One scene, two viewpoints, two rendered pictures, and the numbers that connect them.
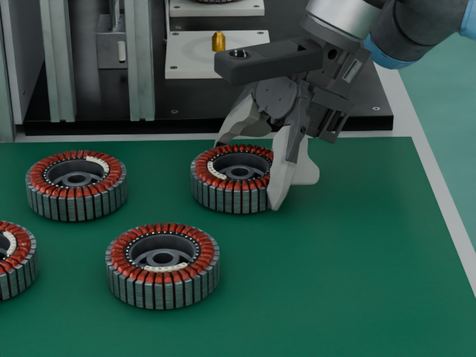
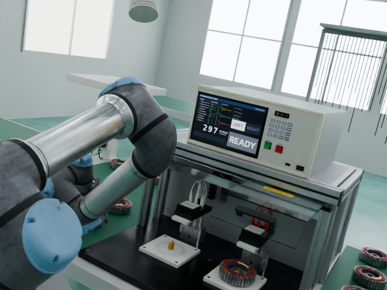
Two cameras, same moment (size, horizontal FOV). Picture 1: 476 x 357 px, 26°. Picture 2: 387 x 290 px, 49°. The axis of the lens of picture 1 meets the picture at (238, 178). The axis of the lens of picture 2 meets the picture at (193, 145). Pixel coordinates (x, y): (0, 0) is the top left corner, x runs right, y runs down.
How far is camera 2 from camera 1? 2.32 m
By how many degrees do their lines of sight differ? 108
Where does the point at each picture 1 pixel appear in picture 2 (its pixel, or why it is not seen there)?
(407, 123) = (76, 261)
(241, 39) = (174, 256)
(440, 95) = not seen: outside the picture
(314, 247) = not seen: hidden behind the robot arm
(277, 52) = not seen: hidden behind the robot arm
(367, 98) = (96, 253)
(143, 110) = (141, 221)
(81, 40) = (216, 241)
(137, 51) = (144, 201)
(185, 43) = (183, 247)
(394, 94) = (100, 273)
